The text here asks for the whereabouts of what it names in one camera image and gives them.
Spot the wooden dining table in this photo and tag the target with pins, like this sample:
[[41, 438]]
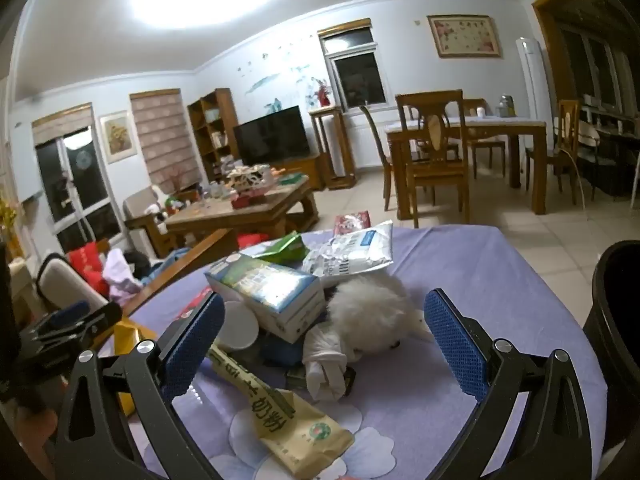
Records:
[[500, 127]]

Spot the white round lid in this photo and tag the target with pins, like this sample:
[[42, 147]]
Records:
[[240, 327]]

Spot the orange plastic bag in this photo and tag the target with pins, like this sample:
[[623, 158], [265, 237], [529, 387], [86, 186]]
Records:
[[130, 340]]

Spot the silver blue snack bag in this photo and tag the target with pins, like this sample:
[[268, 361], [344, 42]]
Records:
[[350, 255]]

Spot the black television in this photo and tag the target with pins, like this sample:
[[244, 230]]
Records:
[[270, 135]]

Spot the wooden armchair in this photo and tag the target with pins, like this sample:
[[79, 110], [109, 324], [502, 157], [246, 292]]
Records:
[[145, 215]]

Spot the tall wooden plant stand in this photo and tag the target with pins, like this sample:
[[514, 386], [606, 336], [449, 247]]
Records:
[[330, 150]]

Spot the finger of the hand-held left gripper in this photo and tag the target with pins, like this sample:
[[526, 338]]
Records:
[[72, 315]]

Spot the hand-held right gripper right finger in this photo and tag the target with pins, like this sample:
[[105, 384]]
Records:
[[455, 345]]

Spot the pile of clothes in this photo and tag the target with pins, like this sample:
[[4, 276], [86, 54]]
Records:
[[117, 270]]

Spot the framed sunflower picture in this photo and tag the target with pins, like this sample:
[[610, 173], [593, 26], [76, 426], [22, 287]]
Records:
[[117, 137]]

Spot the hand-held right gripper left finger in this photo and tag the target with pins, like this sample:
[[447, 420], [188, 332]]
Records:
[[195, 340]]

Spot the white radiator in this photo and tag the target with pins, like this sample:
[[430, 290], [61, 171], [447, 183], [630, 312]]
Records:
[[367, 145]]

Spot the wooden coffee table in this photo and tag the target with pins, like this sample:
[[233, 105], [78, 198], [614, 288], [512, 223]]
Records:
[[250, 215]]

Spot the striped roller blind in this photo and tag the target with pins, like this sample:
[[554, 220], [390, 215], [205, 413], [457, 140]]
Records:
[[162, 140]]

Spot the wooden chair with oval back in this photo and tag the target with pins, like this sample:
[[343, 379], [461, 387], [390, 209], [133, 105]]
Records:
[[435, 160]]

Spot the wooden dining chair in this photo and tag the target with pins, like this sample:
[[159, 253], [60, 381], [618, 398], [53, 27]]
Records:
[[377, 145], [562, 130], [487, 147]]

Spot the red vase with plant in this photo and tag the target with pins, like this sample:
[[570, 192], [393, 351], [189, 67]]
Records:
[[324, 95]]

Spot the white sock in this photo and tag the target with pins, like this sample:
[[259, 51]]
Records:
[[320, 365]]

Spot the purple printed tablecloth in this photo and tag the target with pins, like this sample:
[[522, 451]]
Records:
[[490, 280]]

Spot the white fruit rack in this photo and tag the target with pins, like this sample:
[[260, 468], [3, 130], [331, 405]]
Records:
[[250, 182]]

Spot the wall window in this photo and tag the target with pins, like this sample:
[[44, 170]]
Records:
[[357, 75]]

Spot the wooden sofa frame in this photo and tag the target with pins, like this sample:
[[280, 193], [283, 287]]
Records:
[[190, 260]]

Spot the white fluffy toy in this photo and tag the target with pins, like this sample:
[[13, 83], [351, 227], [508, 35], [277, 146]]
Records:
[[370, 310]]

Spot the black trash bin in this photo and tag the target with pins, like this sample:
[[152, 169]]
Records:
[[615, 310]]

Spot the tan paper packet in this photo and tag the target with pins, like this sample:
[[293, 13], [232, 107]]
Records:
[[295, 430]]

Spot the wooden bookshelf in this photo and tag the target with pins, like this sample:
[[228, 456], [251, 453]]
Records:
[[212, 130]]

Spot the framed flower picture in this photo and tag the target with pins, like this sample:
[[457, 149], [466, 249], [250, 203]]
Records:
[[464, 35]]

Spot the white standing air conditioner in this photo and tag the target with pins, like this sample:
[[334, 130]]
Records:
[[532, 95]]

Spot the red patterned packet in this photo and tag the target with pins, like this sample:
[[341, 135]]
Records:
[[352, 222]]

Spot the white green carton box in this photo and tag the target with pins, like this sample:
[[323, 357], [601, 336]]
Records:
[[270, 290]]

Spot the glass balcony door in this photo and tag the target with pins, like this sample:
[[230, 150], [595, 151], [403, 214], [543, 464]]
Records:
[[75, 185]]

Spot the green snack bag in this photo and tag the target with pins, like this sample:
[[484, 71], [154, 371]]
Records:
[[285, 247]]

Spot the wooden television cabinet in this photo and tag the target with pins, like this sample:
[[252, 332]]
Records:
[[305, 170]]

